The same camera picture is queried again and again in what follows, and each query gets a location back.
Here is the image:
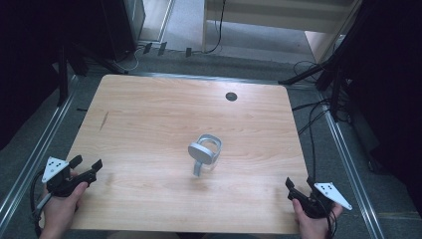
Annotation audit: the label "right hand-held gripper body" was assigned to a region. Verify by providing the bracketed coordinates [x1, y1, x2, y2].
[300, 181, 353, 219]

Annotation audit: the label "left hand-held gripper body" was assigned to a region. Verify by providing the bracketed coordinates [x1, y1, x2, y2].
[42, 156, 81, 198]

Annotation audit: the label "clear cup with grey lid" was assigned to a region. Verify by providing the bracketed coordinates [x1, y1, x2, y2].
[187, 133, 223, 177]

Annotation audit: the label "person's right hand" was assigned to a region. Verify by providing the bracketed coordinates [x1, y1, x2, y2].
[292, 198, 343, 239]

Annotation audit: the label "person's left hand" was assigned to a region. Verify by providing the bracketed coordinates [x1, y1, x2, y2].
[39, 181, 90, 239]

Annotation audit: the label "black tripod stand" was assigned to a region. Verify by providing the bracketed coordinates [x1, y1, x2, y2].
[278, 49, 352, 122]
[54, 41, 128, 108]

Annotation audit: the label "black cabinet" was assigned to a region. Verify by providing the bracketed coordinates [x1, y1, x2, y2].
[101, 0, 147, 62]

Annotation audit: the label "white shelf unit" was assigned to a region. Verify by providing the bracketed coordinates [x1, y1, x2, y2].
[202, 0, 363, 63]

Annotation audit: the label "aluminium floor rail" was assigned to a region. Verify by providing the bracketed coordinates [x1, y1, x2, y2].
[138, 72, 281, 85]
[318, 94, 386, 239]
[0, 75, 80, 227]

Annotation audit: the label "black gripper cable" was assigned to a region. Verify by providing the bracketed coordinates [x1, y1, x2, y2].
[326, 210, 337, 239]
[29, 169, 46, 238]

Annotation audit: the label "black floor cables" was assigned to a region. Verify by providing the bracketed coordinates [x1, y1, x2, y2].
[291, 59, 352, 182]

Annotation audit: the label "white floor cable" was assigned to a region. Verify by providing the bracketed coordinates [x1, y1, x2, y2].
[112, 48, 142, 73]

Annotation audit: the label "black hanging cable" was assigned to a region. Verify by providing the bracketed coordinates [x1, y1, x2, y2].
[200, 0, 227, 55]

